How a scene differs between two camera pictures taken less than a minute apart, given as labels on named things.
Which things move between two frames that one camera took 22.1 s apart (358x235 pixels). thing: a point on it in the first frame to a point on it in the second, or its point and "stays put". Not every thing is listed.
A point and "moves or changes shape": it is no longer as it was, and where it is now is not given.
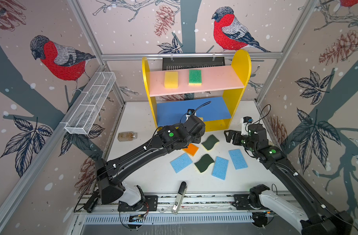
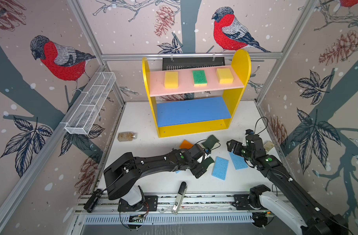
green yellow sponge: x=195 y=77 moves or changes shape
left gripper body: x=196 y=139 to x=191 y=164
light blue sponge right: x=237 y=159 stays put
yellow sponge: x=171 y=80 stays put
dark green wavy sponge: x=210 y=142 stays put
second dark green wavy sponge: x=204 y=162 stays put
